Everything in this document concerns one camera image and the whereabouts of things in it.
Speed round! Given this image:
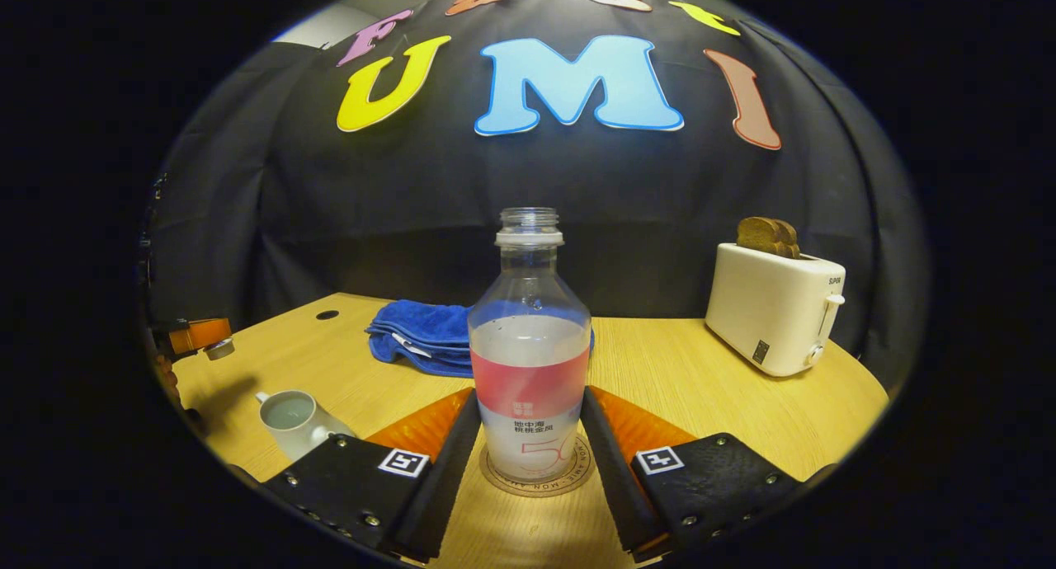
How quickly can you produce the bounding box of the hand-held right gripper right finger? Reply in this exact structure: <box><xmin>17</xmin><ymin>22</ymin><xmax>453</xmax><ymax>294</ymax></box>
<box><xmin>580</xmin><ymin>386</ymin><xmax>805</xmax><ymax>563</ymax></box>

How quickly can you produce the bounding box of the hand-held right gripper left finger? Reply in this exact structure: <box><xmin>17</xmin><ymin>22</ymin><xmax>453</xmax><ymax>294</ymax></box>
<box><xmin>229</xmin><ymin>388</ymin><xmax>482</xmax><ymax>563</ymax></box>

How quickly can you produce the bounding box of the round cork coaster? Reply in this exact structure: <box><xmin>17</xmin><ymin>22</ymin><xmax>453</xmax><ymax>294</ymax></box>
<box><xmin>480</xmin><ymin>433</ymin><xmax>595</xmax><ymax>498</ymax></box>

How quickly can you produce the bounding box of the clear water bottle pink label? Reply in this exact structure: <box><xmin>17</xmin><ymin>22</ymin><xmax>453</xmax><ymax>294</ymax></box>
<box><xmin>468</xmin><ymin>208</ymin><xmax>593</xmax><ymax>482</ymax></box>

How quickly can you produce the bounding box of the white ceramic teacup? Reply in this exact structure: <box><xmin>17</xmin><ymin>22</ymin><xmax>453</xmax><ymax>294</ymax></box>
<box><xmin>256</xmin><ymin>389</ymin><xmax>357</xmax><ymax>463</ymax></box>

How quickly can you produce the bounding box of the blue folded towel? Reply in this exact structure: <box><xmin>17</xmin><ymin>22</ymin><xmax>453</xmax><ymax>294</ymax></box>
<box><xmin>365</xmin><ymin>299</ymin><xmax>595</xmax><ymax>379</ymax></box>

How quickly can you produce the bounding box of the white toaster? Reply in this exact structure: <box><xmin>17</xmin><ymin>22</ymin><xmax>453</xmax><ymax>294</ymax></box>
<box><xmin>705</xmin><ymin>242</ymin><xmax>847</xmax><ymax>378</ymax></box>

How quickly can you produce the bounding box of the black backdrop cloth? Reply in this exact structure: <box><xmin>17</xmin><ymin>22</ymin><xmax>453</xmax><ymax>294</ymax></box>
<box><xmin>144</xmin><ymin>0</ymin><xmax>929</xmax><ymax>388</ymax></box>

